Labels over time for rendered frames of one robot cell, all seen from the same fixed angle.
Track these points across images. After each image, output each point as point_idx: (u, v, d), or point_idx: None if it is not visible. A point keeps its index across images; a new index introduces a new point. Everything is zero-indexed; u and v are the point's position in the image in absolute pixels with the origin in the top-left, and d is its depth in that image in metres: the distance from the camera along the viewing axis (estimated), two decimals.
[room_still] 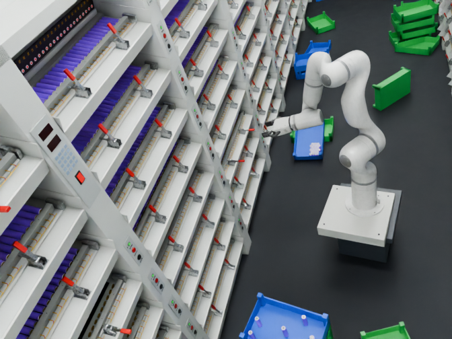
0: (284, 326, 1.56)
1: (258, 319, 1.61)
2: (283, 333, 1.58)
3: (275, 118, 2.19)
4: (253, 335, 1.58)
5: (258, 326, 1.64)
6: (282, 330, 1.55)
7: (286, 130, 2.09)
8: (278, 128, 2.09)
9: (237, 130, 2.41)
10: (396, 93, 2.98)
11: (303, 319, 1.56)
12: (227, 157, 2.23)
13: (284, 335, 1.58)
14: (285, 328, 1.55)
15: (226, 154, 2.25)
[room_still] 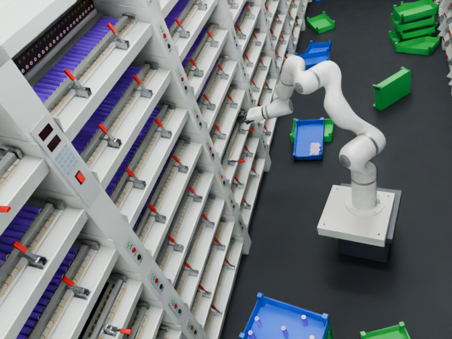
0: (284, 326, 1.56)
1: (258, 319, 1.61)
2: (283, 333, 1.58)
3: (247, 122, 2.34)
4: (253, 335, 1.58)
5: (258, 326, 1.64)
6: (282, 330, 1.55)
7: None
8: None
9: (237, 130, 2.41)
10: (396, 93, 2.98)
11: (303, 319, 1.56)
12: (227, 157, 2.23)
13: (284, 335, 1.58)
14: (285, 328, 1.55)
15: (226, 154, 2.25)
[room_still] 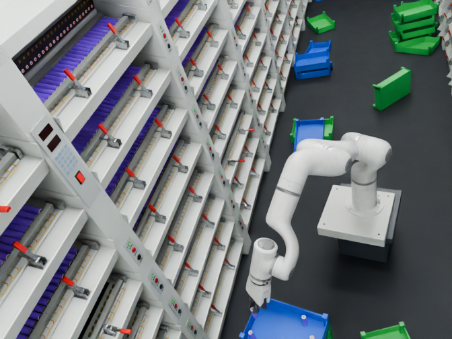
0: (233, 127, 2.41)
1: None
2: None
3: (249, 294, 1.56)
4: (253, 335, 1.58)
5: (253, 317, 1.59)
6: (233, 129, 2.43)
7: (266, 290, 1.46)
8: (259, 298, 1.47)
9: (237, 130, 2.41)
10: (396, 93, 2.98)
11: (303, 319, 1.56)
12: (227, 157, 2.23)
13: None
14: (233, 127, 2.42)
15: (226, 154, 2.25)
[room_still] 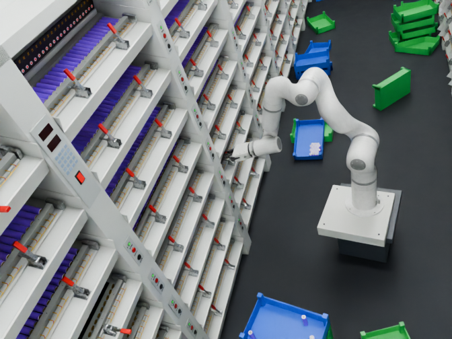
0: None
1: None
2: None
3: (233, 148, 2.19)
4: (253, 335, 1.58)
5: None
6: None
7: (245, 156, 2.10)
8: (238, 154, 2.11)
9: (234, 130, 2.41)
10: (396, 93, 2.98)
11: (303, 319, 1.56)
12: (223, 157, 2.24)
13: None
14: None
15: None
